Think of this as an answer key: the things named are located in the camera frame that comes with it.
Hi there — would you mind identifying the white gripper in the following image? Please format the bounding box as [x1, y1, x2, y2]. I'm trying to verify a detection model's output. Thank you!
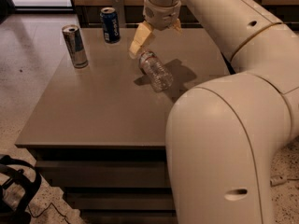
[129, 0, 182, 59]

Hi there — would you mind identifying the clear plastic water bottle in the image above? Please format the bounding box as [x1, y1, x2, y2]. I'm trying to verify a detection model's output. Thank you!
[139, 49, 174, 92]

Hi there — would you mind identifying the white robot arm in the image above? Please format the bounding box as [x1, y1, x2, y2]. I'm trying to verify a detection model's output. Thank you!
[130, 0, 299, 224]

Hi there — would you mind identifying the blue Pepsi can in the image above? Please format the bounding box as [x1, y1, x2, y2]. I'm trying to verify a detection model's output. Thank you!
[100, 7, 121, 44]

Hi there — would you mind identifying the silver Red Bull can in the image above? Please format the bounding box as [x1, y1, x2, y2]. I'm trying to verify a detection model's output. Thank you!
[62, 24, 88, 68]

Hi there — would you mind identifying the grey drawer cabinet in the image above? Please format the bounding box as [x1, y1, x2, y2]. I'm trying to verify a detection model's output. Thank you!
[16, 28, 227, 224]

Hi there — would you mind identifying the white power strip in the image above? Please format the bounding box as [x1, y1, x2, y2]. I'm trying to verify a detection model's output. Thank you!
[270, 175, 287, 187]

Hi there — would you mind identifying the left metal wall bracket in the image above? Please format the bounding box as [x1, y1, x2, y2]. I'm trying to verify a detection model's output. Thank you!
[111, 0, 126, 28]

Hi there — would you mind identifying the black bag with straps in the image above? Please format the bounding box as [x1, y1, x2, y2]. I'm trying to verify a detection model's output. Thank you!
[0, 154, 41, 224]

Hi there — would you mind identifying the thin black floor cable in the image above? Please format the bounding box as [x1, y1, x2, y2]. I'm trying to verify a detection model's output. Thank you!
[27, 202, 72, 224]

